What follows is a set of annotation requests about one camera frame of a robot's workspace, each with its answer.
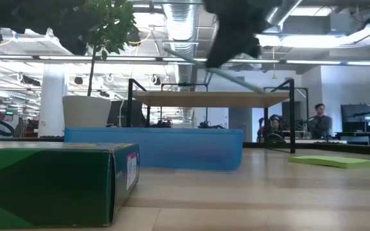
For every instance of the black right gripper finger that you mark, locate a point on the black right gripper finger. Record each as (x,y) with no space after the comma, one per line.
(254,46)
(225,51)

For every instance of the green sticky note pad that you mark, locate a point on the green sticky note pad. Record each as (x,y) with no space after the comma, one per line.
(329,161)

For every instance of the Crayola crayon box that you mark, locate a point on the Crayola crayon box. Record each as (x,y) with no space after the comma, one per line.
(50,186)

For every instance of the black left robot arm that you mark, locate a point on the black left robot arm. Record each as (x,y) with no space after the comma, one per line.
(69,25)

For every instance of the wooden shelf riser black legs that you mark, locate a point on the wooden shelf riser black legs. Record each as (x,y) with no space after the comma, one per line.
(210,99)

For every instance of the person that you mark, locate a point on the person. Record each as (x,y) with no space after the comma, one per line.
(320,123)
(273,126)

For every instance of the blue plastic pencil box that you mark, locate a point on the blue plastic pencil box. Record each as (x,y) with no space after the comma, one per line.
(172,149)

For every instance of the green leafy artificial plant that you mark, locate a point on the green leafy artificial plant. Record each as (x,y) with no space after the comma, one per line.
(114,19)

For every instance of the dark background monitor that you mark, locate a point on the dark background monitor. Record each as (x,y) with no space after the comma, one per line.
(358,117)

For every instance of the background desk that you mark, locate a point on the background desk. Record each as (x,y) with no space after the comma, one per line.
(358,137)

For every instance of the white plant pot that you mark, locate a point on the white plant pot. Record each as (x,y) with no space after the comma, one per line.
(85,110)

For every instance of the black aluminium table frame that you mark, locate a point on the black aluminium table frame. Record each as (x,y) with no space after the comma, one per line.
(332,147)

